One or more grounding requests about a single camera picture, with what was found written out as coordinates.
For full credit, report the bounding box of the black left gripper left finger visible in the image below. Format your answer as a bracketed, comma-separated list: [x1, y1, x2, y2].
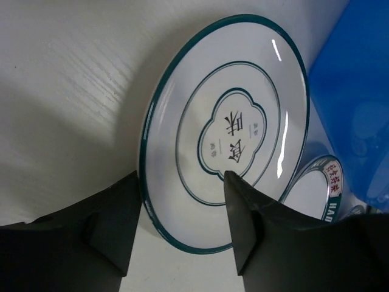
[1, 173, 142, 291]

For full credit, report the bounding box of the blue plastic bin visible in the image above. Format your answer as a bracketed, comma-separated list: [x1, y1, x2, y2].
[309, 1, 388, 212]

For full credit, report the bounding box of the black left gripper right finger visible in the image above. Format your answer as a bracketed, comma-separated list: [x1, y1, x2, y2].
[224, 171, 388, 291]

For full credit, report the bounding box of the white plate thin green rim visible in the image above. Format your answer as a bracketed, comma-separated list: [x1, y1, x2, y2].
[138, 14, 310, 255]

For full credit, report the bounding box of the green rim plate left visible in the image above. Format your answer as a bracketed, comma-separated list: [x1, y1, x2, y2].
[280, 155, 343, 223]

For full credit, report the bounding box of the green rim plate right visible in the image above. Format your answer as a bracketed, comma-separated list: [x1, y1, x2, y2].
[342, 204, 365, 219]

